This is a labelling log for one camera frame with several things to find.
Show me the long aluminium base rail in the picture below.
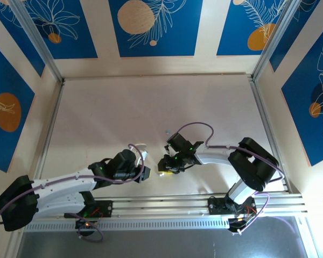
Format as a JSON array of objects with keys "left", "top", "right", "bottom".
[{"left": 29, "top": 192, "right": 309, "bottom": 220}]

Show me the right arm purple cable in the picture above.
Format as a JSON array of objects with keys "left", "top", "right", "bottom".
[{"left": 176, "top": 122, "right": 286, "bottom": 236}]

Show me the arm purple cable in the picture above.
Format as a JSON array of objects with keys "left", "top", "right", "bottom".
[
  {"left": 0, "top": 144, "right": 148, "bottom": 242},
  {"left": 176, "top": 122, "right": 286, "bottom": 236}
]

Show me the slotted grey cable duct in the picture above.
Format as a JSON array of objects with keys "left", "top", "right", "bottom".
[{"left": 23, "top": 217, "right": 231, "bottom": 232}]

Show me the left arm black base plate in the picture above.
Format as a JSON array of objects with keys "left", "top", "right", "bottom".
[{"left": 64, "top": 199, "right": 114, "bottom": 219}]

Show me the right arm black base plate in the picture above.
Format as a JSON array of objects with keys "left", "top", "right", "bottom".
[{"left": 208, "top": 196, "right": 256, "bottom": 216}]

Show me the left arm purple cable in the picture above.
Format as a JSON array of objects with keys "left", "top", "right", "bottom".
[{"left": 0, "top": 144, "right": 148, "bottom": 242}]

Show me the left aluminium table side rail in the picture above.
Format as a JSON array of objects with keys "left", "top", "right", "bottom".
[{"left": 28, "top": 79, "right": 67, "bottom": 201}]

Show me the aluminium table side rail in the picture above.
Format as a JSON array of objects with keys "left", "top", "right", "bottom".
[
  {"left": 28, "top": 79, "right": 67, "bottom": 201},
  {"left": 249, "top": 76, "right": 294, "bottom": 194}
]

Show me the right aluminium table side rail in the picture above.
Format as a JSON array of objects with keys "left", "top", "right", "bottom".
[{"left": 249, "top": 76, "right": 294, "bottom": 194}]

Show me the right aluminium frame post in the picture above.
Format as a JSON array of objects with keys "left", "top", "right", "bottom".
[{"left": 251, "top": 0, "right": 299, "bottom": 81}]

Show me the aluminium frame post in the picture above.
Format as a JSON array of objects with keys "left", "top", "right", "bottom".
[
  {"left": 251, "top": 0, "right": 299, "bottom": 81},
  {"left": 9, "top": 0, "right": 65, "bottom": 83}
]

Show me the left aluminium frame post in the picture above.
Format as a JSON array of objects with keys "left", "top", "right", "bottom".
[{"left": 9, "top": 0, "right": 65, "bottom": 83}]

